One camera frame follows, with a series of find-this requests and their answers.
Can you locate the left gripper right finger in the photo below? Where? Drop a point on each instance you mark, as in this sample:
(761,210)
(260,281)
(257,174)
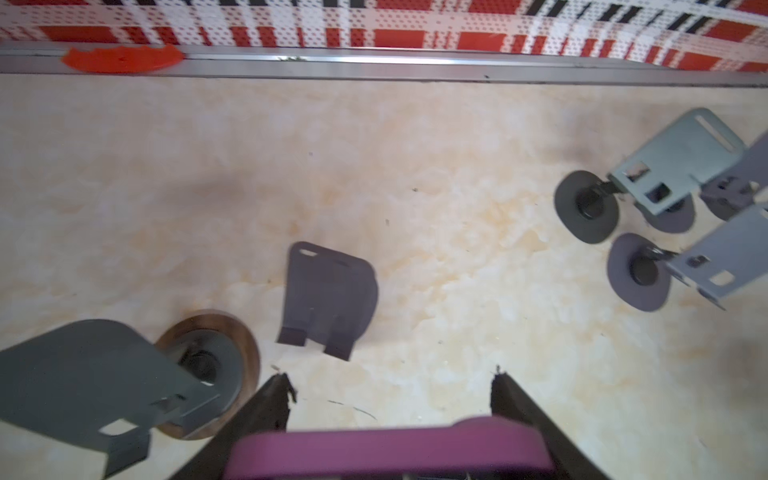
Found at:
(509,400)

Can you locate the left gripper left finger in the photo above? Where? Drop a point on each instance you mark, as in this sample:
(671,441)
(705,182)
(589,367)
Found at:
(267,411)

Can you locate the grey phone stand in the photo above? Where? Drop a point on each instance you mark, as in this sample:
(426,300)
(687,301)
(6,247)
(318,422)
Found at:
(330,298)
(660,178)
(727,259)
(100,385)

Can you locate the red marker at wall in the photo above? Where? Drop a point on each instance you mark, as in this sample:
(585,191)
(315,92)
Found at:
(123,60)

